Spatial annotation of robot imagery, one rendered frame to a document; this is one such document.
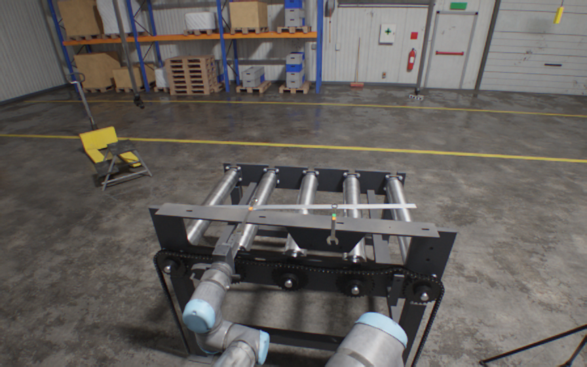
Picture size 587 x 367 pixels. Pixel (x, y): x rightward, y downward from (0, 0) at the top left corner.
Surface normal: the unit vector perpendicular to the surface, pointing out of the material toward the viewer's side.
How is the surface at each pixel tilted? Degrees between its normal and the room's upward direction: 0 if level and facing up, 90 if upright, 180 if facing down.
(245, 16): 90
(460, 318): 0
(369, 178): 90
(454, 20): 90
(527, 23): 90
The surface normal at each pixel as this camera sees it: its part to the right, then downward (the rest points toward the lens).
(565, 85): -0.15, 0.49
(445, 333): -0.01, -0.87
